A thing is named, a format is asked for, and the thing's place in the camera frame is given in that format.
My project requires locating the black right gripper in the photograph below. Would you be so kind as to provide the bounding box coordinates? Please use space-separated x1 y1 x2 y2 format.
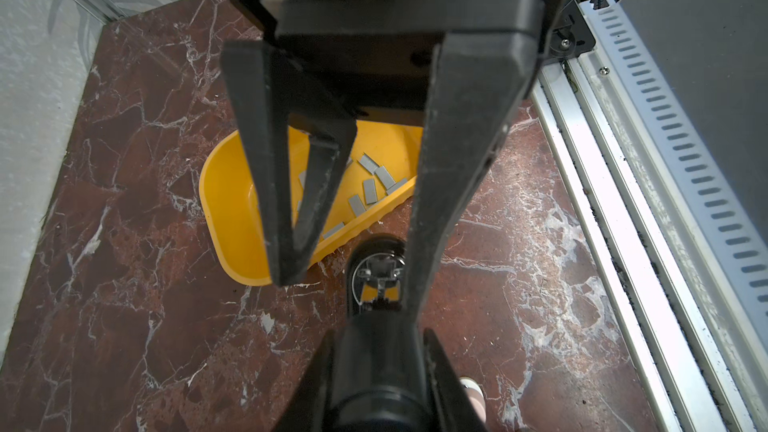
220 0 565 318

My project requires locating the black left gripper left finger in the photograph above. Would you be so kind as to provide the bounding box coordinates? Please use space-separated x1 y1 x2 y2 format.
273 330 335 432

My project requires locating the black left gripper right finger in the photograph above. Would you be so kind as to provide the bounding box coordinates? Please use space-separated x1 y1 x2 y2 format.
423 329 486 431

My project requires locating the grey staple strip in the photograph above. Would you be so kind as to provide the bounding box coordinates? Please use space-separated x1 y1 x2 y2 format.
348 194 367 217
323 222 345 239
358 154 380 175
363 178 378 206
374 166 396 190
386 178 409 195

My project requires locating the yellow plastic tray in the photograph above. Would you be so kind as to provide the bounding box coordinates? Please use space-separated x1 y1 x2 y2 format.
199 121 423 286

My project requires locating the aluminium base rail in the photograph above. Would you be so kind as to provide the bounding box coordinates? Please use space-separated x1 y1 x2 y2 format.
532 51 767 431

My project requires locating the white slotted cable duct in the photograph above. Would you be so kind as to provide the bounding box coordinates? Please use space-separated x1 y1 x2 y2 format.
581 1 767 342

